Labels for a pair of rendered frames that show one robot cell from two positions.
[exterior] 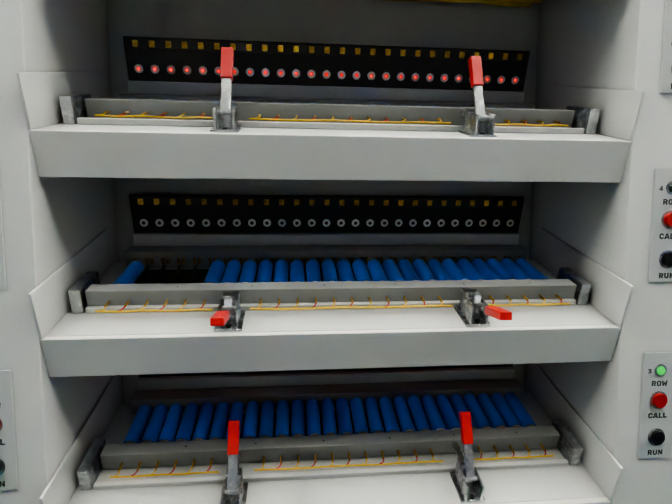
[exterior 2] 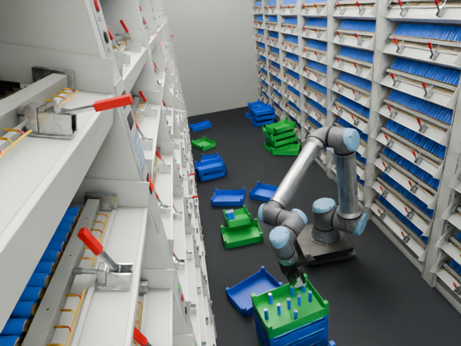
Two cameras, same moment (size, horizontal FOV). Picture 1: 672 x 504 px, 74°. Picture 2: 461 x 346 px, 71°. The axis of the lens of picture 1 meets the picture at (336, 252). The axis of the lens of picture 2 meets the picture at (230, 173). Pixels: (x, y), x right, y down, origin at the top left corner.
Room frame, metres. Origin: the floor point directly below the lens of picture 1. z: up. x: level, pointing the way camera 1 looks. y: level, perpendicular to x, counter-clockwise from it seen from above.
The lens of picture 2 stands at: (0.20, 1.57, 1.65)
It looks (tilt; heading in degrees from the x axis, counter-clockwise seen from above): 28 degrees down; 270
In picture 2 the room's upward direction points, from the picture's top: 9 degrees counter-clockwise
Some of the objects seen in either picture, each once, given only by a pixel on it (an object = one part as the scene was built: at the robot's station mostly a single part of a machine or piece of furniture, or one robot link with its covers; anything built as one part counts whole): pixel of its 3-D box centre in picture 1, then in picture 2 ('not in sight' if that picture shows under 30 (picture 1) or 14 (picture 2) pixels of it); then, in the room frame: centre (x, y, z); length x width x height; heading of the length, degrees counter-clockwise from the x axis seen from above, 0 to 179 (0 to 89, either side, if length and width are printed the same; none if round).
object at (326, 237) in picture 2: not in sight; (324, 228); (-0.38, -0.19, 0.18); 0.19 x 0.19 x 0.10
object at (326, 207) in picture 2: not in sight; (325, 213); (-0.39, -0.18, 0.32); 0.17 x 0.15 x 0.18; 135
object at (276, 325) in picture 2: not in sight; (288, 303); (0.02, 0.52, 0.36); 0.30 x 0.20 x 0.08; 15
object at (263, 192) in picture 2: not in sight; (267, 191); (-0.11, -1.00, 0.04); 0.30 x 0.20 x 0.08; 146
